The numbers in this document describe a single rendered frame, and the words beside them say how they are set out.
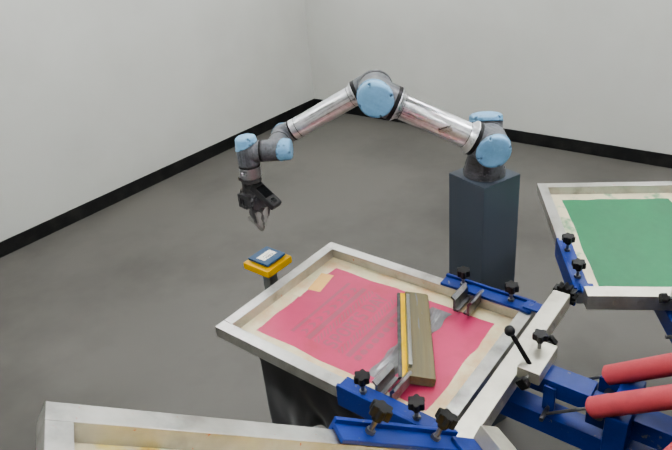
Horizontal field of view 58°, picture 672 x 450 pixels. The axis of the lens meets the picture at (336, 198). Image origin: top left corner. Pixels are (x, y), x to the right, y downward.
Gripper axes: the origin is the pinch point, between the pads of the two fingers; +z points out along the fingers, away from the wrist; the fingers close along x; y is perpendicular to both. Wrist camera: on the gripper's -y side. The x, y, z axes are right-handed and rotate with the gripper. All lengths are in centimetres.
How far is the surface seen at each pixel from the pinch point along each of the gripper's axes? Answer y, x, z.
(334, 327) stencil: -46, 17, 13
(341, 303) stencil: -40.4, 6.6, 13.4
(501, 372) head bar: -101, 16, 5
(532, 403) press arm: -107, 9, 17
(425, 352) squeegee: -78, 15, 10
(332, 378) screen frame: -63, 38, 10
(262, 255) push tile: 1.8, 1.1, 11.7
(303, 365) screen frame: -53, 38, 10
